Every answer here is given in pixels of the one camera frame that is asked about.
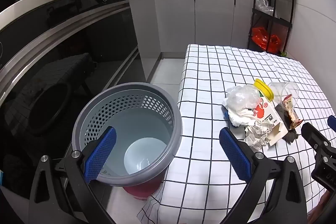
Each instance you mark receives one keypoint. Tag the dark grey cloth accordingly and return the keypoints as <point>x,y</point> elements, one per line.
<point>282,115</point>

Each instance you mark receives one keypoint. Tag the clear plastic bag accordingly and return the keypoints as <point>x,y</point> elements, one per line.
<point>241,98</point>
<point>263,5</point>

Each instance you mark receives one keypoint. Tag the grey kitchen cabinet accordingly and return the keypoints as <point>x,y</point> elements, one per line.
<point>173,22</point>

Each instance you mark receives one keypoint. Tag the small red plastic bag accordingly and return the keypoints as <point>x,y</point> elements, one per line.
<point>274,43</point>

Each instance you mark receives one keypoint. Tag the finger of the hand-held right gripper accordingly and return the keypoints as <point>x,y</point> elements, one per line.
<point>313,136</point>
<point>332,123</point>

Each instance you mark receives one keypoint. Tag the person's right hand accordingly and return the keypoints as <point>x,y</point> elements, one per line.
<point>325,201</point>

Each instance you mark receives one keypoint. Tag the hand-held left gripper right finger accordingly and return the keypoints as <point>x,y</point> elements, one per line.
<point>236,155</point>

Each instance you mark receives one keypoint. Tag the white black grid tablecloth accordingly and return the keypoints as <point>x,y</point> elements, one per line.
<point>210,77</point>

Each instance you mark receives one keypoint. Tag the black metal shelf rack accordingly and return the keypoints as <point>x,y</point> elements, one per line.
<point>284,22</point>

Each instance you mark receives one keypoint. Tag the black built-in oven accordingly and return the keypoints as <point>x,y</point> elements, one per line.
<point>78,37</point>

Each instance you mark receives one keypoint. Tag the large red plastic bag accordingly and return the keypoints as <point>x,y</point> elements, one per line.
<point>260,37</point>

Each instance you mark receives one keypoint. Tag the white tissue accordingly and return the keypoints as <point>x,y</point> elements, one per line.
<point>239,119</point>

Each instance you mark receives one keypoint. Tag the grey perforated waste basket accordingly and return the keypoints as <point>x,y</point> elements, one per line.
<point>157,119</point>

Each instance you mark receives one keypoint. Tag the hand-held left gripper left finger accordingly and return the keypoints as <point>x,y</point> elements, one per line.
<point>101,153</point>

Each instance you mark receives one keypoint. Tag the small blue object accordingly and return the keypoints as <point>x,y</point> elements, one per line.
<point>227,115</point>

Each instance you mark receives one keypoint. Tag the shiny snack wrapper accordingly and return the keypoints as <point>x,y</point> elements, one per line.
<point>292,116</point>

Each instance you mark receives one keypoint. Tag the clear plastic cup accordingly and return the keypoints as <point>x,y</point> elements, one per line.
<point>288,90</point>

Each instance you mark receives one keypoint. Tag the dark red round stand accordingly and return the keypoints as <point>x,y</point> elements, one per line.
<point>141,190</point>

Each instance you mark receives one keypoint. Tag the white red drink carton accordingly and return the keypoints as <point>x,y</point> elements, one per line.
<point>267,113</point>

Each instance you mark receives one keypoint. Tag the crumpled printed paper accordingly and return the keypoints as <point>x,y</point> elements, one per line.
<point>256,134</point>

